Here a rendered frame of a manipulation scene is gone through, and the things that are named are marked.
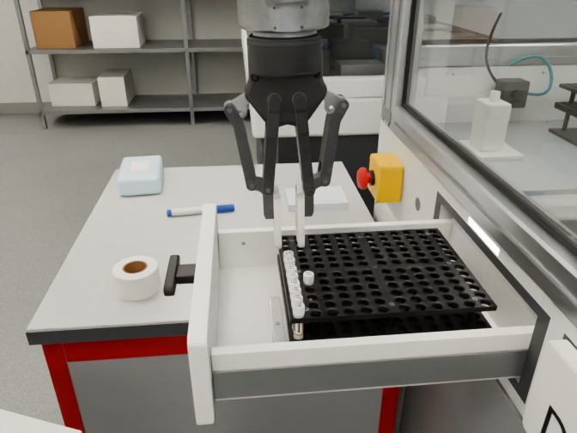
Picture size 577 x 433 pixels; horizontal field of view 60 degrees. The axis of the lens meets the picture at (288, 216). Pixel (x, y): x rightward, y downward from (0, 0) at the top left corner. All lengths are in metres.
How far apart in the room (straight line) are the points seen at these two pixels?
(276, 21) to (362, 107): 0.92
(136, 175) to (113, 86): 3.31
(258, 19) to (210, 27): 4.20
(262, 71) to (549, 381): 0.39
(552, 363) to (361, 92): 0.99
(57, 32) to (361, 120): 3.38
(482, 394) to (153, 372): 0.48
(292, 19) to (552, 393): 0.40
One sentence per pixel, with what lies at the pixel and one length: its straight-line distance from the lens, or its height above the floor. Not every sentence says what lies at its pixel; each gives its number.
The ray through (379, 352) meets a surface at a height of 0.88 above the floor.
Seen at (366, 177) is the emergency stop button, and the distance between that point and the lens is 0.90.
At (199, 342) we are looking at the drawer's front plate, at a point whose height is 0.93.
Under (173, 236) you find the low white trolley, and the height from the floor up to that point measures 0.76.
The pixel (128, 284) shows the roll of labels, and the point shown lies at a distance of 0.80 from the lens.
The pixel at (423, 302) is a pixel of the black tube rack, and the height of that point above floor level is 0.90.
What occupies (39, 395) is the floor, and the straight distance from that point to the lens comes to 1.86.
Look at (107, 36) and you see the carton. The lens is 4.34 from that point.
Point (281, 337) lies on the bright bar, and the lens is 0.58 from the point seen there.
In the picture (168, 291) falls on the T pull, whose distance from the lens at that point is 0.57.
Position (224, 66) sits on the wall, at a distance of 4.73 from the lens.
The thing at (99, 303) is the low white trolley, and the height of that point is 0.76.
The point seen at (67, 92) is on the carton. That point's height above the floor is 0.27.
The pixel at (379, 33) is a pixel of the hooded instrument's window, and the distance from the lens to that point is 1.37.
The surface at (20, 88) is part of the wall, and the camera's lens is 5.14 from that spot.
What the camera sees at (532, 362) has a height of 0.87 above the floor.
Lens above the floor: 1.23
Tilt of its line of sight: 27 degrees down
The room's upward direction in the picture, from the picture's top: straight up
